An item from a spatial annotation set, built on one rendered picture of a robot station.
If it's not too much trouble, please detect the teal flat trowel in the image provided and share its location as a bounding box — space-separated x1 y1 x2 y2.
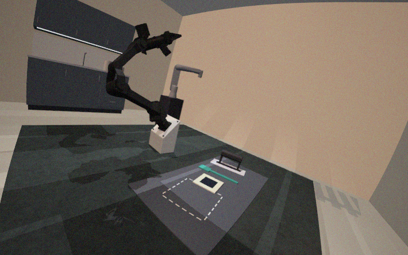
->
198 164 238 184

